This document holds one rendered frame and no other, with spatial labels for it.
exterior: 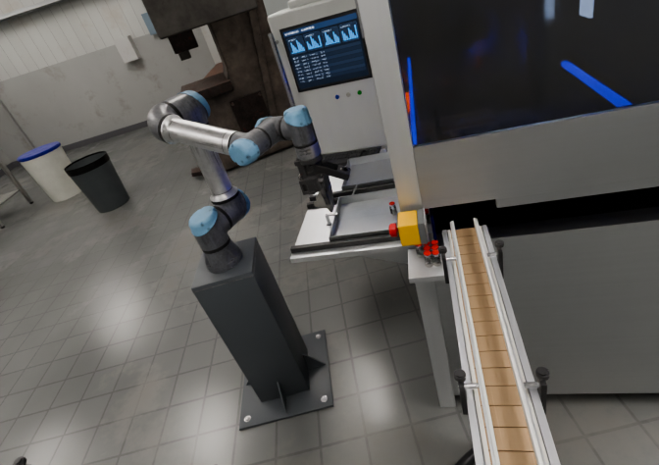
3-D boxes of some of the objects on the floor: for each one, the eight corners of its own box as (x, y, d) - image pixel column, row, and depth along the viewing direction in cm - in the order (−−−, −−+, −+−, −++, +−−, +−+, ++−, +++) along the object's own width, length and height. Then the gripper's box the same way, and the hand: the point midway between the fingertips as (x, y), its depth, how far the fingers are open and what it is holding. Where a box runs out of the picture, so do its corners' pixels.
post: (454, 393, 168) (325, -388, 60) (456, 407, 164) (318, -419, 55) (439, 394, 170) (286, -366, 62) (440, 407, 165) (277, -392, 57)
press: (305, 122, 549) (218, -156, 394) (312, 157, 434) (192, -216, 279) (205, 153, 555) (80, -109, 400) (185, 195, 440) (0, -148, 285)
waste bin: (88, 219, 461) (56, 175, 429) (103, 200, 502) (75, 158, 470) (126, 208, 459) (96, 162, 428) (138, 189, 500) (112, 147, 469)
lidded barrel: (41, 208, 546) (7, 164, 509) (61, 190, 593) (30, 148, 556) (77, 197, 542) (45, 151, 506) (95, 180, 590) (67, 137, 553)
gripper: (298, 152, 126) (316, 207, 137) (291, 165, 118) (311, 222, 129) (323, 147, 123) (339, 203, 134) (318, 160, 116) (335, 218, 127)
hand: (332, 208), depth 130 cm, fingers closed
